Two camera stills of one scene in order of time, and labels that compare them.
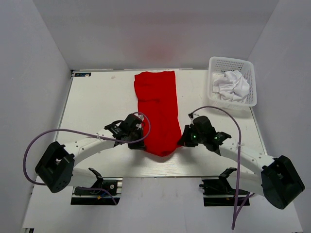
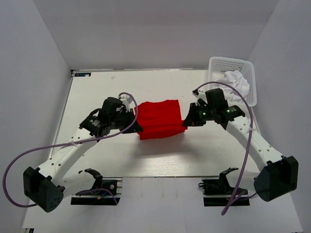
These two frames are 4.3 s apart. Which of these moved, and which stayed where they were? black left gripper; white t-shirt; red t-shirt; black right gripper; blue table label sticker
Moved: black left gripper; red t-shirt; black right gripper
Stayed: white t-shirt; blue table label sticker
